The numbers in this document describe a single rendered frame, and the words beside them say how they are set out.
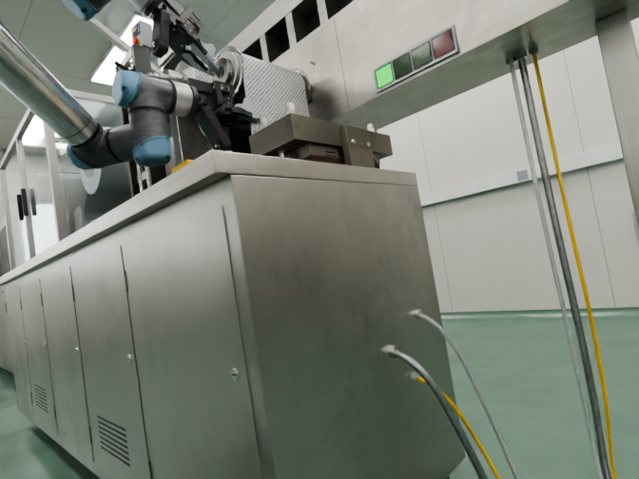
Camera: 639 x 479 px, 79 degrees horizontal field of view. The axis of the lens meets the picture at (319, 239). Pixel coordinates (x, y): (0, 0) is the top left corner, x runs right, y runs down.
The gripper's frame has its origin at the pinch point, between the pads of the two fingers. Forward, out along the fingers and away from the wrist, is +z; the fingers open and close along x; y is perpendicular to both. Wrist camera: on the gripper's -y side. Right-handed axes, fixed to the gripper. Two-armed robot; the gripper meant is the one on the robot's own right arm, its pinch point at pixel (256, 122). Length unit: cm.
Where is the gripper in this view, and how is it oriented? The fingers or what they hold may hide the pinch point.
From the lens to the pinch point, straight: 111.3
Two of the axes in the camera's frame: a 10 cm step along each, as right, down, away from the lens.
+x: -7.1, 1.5, 6.9
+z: 6.8, -0.7, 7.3
